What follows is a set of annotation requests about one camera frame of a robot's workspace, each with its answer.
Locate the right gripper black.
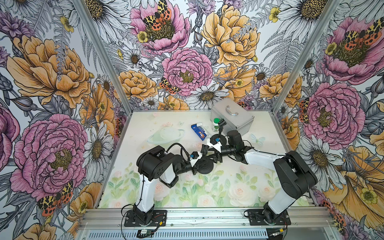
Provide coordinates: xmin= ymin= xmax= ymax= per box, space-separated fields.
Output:
xmin=202 ymin=144 xmax=236 ymax=165

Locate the black round stand base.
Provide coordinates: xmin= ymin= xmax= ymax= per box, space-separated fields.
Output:
xmin=210 ymin=134 xmax=227 ymax=146

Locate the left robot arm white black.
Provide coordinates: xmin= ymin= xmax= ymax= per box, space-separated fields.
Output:
xmin=133 ymin=143 xmax=205 ymax=226

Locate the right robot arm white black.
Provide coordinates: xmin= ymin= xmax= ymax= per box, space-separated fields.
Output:
xmin=207 ymin=130 xmax=318 ymax=225

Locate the white bottle green cap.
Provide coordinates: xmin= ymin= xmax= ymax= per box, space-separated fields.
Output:
xmin=212 ymin=118 xmax=220 ymax=132

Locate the blue white bandage packet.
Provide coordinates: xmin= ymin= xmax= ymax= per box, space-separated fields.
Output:
xmin=191 ymin=122 xmax=210 ymax=141

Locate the silver aluminium first aid case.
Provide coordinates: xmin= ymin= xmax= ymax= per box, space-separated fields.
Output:
xmin=210 ymin=98 xmax=254 ymax=136

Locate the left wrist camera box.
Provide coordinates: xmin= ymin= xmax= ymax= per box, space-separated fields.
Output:
xmin=190 ymin=151 xmax=203 ymax=164

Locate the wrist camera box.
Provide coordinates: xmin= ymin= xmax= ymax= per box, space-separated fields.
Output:
xmin=207 ymin=134 xmax=227 ymax=153
xmin=190 ymin=151 xmax=203 ymax=164

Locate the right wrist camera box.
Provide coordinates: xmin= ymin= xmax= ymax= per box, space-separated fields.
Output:
xmin=207 ymin=134 xmax=227 ymax=153

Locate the left black corrugated cable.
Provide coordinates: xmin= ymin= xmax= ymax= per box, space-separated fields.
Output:
xmin=166 ymin=142 xmax=193 ymax=163

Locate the white perforated cable tray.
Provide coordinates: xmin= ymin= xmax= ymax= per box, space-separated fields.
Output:
xmin=84 ymin=229 xmax=268 ymax=240

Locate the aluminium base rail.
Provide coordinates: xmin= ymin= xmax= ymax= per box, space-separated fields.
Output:
xmin=79 ymin=206 xmax=335 ymax=230

